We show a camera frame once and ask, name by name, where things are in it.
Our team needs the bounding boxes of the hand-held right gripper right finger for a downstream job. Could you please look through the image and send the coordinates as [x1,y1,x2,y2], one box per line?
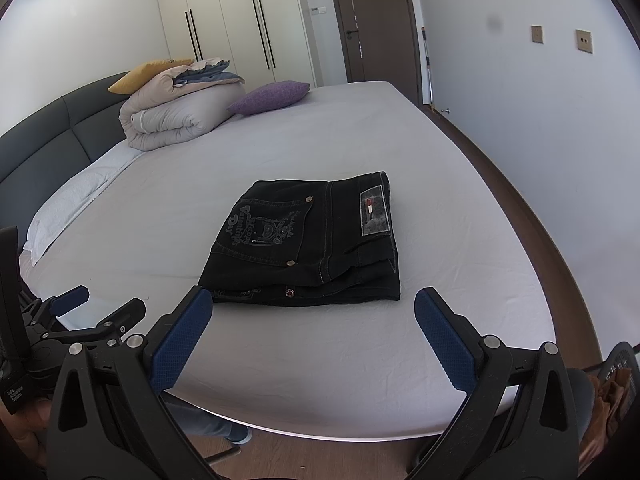
[400,286,587,480]

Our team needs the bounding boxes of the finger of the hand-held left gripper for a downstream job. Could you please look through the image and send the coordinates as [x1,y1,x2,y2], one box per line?
[36,297,147,347]
[22,284,91,333]

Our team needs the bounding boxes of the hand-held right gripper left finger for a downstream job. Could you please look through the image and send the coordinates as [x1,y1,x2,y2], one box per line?
[45,285,216,480]

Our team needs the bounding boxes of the black denim pants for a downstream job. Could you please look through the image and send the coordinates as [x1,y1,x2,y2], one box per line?
[198,171,402,307]

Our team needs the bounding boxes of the person's left hand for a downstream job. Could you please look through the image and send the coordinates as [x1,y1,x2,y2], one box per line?
[0,397,52,467]

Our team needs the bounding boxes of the person's leg in jeans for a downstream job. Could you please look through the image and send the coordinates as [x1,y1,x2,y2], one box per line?
[162,392,254,446]

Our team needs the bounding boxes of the white flat pillow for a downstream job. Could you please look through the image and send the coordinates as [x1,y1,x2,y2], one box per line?
[25,147,146,267]

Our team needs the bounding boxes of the grey padded headboard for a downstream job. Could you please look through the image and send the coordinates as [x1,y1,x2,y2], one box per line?
[0,67,134,197]

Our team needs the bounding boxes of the orange-brown cloth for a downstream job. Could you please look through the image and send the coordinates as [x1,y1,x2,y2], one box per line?
[592,367,637,453]

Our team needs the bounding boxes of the folded beige duvet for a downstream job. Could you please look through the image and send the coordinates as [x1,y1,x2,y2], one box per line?
[118,57,247,152]

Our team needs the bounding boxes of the bed with white sheet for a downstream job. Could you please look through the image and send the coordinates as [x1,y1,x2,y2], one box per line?
[20,80,558,442]

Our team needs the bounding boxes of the yellow pillow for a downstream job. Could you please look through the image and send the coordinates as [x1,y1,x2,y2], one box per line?
[107,58,195,95]

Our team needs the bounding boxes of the folded blue-grey blanket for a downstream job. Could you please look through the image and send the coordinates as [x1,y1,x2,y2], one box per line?
[172,66,246,89]

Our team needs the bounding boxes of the purple pillow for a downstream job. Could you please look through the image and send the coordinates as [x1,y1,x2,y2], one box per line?
[227,80,311,116]

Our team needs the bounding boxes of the white pole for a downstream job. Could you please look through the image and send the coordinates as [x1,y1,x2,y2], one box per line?
[422,25,437,109]

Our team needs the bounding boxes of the cream wardrobe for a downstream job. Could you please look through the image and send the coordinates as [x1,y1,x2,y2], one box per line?
[155,0,319,89]

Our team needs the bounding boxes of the brown door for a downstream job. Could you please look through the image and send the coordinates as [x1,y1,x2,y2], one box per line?
[325,0,421,107]

